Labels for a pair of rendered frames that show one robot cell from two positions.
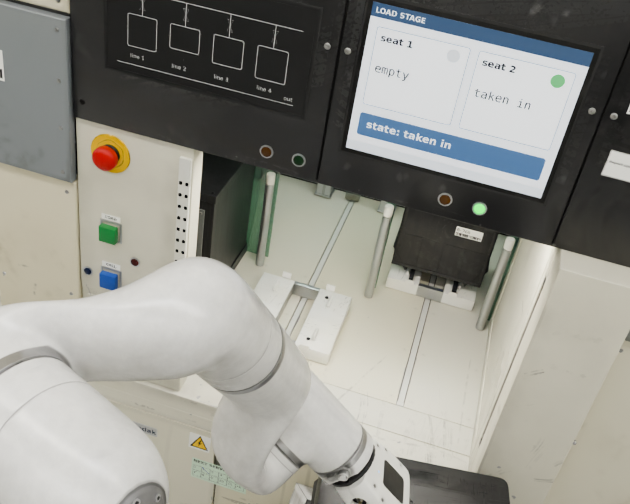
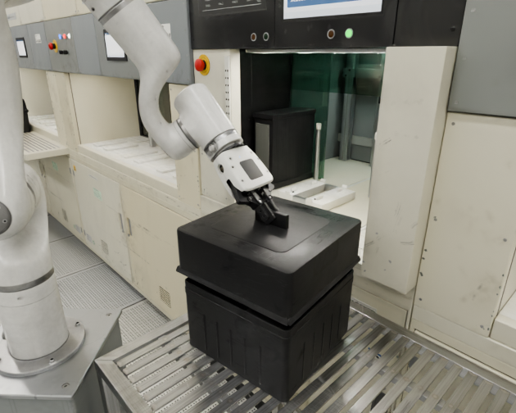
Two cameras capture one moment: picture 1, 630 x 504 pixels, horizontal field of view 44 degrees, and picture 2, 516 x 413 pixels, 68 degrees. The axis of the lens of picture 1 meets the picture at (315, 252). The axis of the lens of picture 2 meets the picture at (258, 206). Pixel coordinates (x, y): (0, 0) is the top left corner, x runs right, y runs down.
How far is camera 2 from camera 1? 0.87 m
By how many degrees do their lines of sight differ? 35
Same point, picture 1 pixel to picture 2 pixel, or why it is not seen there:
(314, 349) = (314, 202)
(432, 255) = not seen: hidden behind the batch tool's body
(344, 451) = (213, 131)
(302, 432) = (190, 114)
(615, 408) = (459, 180)
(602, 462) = (459, 237)
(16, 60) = (174, 26)
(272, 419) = (144, 66)
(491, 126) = not seen: outside the picture
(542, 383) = (391, 150)
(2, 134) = not seen: hidden behind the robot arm
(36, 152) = (180, 72)
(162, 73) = (215, 10)
